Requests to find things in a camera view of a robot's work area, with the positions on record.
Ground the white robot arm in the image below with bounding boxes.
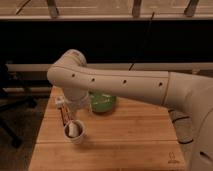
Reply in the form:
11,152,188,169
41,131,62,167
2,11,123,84
47,49,213,171

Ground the white ceramic cup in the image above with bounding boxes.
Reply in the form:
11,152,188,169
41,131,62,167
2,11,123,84
64,120,85,145

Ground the green bowl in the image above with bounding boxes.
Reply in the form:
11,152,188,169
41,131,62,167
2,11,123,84
90,92,117,113

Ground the brown striped snack bar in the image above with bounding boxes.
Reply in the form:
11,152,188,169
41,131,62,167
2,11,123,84
59,105,73,125

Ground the white baseboard heater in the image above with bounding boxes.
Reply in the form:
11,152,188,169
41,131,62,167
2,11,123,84
7,62,213,80

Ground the black office chair base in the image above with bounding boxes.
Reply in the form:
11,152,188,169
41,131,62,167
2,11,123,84
0,61,38,149

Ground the thin black hanging cable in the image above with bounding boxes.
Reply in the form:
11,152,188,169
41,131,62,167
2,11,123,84
128,11,156,72

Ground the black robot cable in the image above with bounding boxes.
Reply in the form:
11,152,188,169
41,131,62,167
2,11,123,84
168,108,195,145

